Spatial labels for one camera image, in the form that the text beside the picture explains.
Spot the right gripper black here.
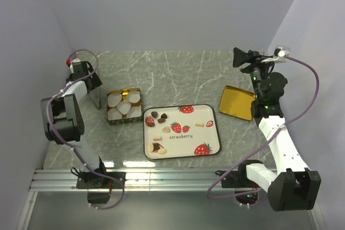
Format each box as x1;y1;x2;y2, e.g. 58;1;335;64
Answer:
232;47;276;100

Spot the dark round chocolate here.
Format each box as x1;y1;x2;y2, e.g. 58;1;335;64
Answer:
151;111;158;118

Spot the white square chocolate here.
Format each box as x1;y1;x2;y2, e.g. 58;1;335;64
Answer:
195;122;204;127
153;136;162;141

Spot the white heart chocolate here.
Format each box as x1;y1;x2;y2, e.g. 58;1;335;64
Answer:
162;126;170;133

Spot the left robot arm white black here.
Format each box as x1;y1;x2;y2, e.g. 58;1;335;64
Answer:
40;61;108;188

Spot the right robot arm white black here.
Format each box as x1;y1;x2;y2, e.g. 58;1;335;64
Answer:
233;47;321;211

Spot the green gold chocolate tin box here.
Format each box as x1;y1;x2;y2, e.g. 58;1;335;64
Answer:
106;88;143;126

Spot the white round chocolate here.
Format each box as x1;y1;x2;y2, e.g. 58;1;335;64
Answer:
148;143;154;152

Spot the dark chocolate lower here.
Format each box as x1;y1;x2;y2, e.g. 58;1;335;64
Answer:
153;143;161;152

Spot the white oval chocolate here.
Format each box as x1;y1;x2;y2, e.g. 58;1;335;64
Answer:
157;148;167;155

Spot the gold tin lid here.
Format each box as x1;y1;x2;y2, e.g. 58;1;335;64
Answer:
218;85;256;121

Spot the white strawberry tray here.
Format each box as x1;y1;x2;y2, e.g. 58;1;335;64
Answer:
143;104;221;160

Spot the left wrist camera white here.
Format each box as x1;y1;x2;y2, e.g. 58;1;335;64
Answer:
66;55;80;68

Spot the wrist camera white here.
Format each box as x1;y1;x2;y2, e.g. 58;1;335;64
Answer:
273;46;291;63
66;55;80;68

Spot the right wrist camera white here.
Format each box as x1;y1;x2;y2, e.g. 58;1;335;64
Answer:
273;46;291;63

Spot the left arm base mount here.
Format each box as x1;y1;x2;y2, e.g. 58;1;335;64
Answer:
71;168;122;205

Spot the aluminium rail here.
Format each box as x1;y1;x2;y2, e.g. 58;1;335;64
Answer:
29;168;219;192

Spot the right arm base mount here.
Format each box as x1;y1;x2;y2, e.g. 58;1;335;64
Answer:
220;170;258;206

